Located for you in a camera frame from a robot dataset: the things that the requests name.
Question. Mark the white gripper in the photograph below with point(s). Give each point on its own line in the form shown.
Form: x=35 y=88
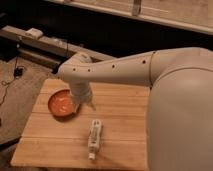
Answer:
x=81 y=93

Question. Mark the white plastic bottle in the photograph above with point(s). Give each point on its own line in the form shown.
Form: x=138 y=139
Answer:
x=94 y=138

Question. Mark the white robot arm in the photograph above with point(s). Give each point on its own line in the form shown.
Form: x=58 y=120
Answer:
x=179 y=120

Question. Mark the orange ceramic bowl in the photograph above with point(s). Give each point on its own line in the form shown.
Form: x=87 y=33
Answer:
x=60 y=104

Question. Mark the wooden board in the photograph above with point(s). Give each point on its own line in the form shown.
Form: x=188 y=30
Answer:
x=50 y=142

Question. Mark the long wooden beam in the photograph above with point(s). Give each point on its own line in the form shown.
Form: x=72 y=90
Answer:
x=51 y=45

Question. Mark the small white box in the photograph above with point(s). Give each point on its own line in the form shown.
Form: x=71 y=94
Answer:
x=35 y=33

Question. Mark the wooden shelf ledge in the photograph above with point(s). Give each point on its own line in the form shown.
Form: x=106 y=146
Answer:
x=193 y=15

